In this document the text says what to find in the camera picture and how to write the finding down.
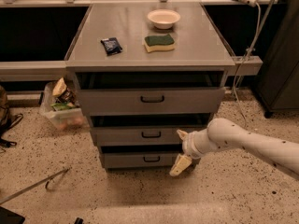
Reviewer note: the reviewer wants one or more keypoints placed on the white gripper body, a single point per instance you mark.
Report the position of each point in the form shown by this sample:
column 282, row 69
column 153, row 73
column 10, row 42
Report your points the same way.
column 189, row 146

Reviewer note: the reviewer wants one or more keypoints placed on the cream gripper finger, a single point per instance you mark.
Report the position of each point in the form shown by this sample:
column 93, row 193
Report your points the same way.
column 182, row 134
column 182, row 162

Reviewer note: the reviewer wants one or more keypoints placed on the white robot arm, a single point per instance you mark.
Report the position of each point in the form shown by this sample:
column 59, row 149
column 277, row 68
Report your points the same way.
column 222, row 134

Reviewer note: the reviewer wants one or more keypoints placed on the grey bottom drawer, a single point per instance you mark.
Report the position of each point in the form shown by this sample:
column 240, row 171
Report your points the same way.
column 137, row 159

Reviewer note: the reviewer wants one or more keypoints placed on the grey drawer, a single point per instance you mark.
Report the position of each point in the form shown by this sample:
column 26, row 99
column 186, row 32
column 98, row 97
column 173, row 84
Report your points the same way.
column 149, row 102
column 138, row 136
column 137, row 159

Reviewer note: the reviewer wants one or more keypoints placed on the grey top drawer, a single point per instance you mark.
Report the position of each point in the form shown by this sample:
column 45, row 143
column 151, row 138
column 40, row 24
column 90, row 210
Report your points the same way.
column 149, row 102

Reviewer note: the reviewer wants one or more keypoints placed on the grey drawer cabinet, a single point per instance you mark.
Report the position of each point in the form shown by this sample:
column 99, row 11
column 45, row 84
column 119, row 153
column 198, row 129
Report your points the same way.
column 199, row 61

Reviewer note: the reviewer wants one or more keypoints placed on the grey middle drawer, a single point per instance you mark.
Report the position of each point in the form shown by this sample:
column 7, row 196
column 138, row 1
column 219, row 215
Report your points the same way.
column 138, row 136

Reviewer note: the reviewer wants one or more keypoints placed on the green yellow sponge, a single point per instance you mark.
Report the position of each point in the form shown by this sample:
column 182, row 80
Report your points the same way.
column 159, row 43

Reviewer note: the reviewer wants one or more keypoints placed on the dark cabinet on wheels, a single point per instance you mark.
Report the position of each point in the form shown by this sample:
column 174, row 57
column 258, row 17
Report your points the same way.
column 277, row 85

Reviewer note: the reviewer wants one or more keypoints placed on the dark blue snack packet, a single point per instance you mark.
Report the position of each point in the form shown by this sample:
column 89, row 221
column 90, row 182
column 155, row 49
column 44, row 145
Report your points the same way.
column 111, row 45

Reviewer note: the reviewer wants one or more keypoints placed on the white bowl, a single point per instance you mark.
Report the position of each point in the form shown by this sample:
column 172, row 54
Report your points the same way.
column 163, row 18

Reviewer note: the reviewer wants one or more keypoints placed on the clear plastic bin with items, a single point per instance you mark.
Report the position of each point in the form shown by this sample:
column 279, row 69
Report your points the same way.
column 59, row 105

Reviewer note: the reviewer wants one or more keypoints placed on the dark backpack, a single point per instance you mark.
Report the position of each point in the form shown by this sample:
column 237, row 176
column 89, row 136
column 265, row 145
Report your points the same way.
column 7, row 120

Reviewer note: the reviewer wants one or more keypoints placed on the metal rod with hook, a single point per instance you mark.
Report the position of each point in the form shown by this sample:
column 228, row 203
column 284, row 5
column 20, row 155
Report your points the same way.
column 36, row 184

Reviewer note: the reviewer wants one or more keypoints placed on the black object bottom left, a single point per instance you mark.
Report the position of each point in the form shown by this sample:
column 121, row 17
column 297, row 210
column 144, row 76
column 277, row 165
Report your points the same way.
column 9, row 217

